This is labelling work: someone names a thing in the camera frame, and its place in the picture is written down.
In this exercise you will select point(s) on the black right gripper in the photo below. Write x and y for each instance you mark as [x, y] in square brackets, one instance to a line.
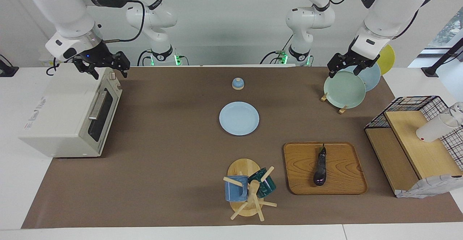
[97, 57]

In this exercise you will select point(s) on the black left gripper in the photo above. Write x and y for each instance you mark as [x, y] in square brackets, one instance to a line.
[352, 58]

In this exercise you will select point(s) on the white toaster oven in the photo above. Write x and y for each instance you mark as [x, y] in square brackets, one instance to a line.
[61, 117]

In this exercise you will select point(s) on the dark purple eggplant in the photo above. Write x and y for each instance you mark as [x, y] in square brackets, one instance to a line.
[320, 167]

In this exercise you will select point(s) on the small light blue plate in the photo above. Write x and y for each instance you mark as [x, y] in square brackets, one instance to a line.
[238, 118]

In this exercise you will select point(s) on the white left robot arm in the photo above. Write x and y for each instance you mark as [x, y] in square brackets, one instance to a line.
[390, 8]

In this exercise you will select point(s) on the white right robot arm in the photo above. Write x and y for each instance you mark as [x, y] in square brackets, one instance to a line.
[68, 12]

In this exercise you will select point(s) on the pale green plate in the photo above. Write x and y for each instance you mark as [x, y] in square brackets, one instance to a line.
[343, 89]

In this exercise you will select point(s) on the large light blue plate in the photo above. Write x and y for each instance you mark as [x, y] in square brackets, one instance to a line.
[372, 77]

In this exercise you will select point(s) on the wooden plate rack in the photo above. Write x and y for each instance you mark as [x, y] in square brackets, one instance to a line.
[342, 109]

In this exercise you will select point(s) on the yellow plate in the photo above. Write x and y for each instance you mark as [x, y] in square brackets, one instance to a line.
[389, 60]

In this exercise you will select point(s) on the wooden serving tray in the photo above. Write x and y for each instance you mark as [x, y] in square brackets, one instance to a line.
[343, 167]

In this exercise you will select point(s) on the black clamp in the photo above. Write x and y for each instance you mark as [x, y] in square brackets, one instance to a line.
[7, 70]

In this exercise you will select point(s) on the white cup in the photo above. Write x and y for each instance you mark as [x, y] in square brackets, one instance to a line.
[432, 129]

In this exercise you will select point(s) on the brown table mat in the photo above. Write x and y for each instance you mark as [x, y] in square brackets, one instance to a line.
[173, 160]

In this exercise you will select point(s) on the wooden shelf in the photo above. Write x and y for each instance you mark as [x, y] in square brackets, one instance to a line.
[423, 153]

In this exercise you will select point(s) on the window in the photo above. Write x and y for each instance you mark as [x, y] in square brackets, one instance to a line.
[450, 28]

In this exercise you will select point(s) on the clear glass cup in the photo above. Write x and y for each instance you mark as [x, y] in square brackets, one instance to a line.
[458, 108]

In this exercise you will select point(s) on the wooden mug tree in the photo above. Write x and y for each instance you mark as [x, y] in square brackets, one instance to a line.
[244, 167]

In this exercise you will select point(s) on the dark green mug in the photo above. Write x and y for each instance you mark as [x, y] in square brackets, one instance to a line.
[267, 187]

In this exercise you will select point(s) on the grey patterned cloth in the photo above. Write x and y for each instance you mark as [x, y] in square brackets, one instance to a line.
[430, 187]

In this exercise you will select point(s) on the blue mug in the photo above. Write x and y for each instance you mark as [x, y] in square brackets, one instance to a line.
[235, 191]

